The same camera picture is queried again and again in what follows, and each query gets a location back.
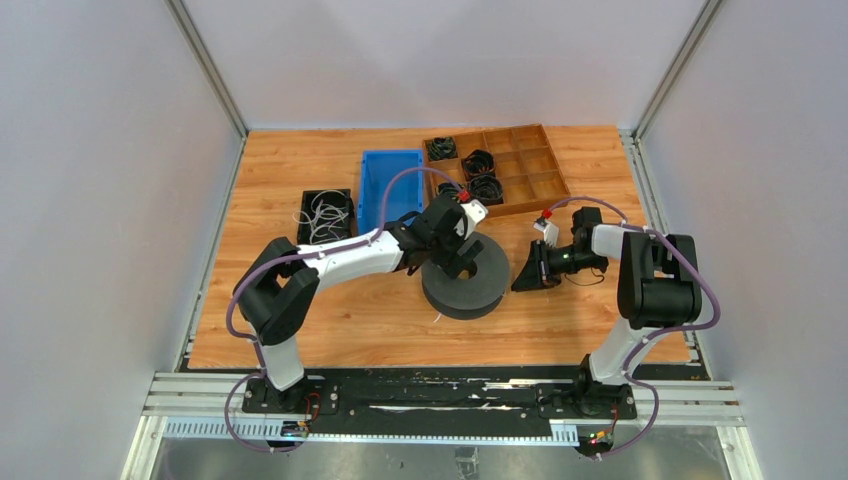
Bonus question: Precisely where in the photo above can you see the dark grey cable spool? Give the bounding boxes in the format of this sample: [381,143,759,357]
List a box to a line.
[421,232,511,320]

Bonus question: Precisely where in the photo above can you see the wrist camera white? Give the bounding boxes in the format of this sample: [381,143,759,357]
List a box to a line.
[533,216,559,248]
[455,199,488,240]

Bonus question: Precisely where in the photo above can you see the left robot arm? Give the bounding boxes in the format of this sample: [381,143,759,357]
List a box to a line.
[226,193,488,413]

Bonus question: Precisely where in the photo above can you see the rolled tie orange pattern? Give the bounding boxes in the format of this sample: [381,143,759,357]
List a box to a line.
[461,149,495,180]

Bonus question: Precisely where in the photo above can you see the wooden compartment tray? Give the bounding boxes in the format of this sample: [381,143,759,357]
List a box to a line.
[422,124,569,216]

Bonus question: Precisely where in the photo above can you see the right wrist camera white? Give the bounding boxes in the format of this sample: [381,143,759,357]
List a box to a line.
[533,216,559,248]

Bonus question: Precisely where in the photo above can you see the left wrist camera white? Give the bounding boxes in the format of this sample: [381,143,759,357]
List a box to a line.
[455,199,488,240]

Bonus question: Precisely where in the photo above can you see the black plastic bin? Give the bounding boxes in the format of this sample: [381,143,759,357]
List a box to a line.
[292,189,356,245]

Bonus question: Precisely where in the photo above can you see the rolled tie green pattern back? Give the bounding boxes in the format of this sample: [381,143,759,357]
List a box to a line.
[425,136,458,161]

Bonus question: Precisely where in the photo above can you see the aluminium frame rail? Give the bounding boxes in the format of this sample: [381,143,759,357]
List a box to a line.
[142,374,744,446]

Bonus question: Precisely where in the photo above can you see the purple cable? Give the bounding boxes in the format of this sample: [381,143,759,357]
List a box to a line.
[222,165,472,455]
[539,195,722,460]

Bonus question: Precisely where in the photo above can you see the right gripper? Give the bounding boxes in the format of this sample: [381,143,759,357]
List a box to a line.
[513,240,607,293]

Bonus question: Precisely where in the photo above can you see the blue plastic bin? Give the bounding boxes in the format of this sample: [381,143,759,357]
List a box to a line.
[356,149,424,235]

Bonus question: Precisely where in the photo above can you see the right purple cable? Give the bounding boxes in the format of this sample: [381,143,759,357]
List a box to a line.
[539,195,722,460]

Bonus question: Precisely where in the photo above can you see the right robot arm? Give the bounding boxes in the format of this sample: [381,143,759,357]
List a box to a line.
[511,207,702,419]

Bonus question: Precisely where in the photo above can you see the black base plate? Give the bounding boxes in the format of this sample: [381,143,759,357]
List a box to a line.
[236,365,636,437]

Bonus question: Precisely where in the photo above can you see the rolled tie dark floral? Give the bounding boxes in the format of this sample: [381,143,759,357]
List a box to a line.
[468,174,504,206]

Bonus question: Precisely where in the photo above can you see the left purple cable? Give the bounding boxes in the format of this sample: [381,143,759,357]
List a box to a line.
[222,165,472,455]

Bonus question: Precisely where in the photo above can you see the rolled tie yellow green front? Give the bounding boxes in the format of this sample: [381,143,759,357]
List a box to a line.
[436,182,463,200]

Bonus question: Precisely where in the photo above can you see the white wires in black bin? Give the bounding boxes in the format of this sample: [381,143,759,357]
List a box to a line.
[292,190,351,243]

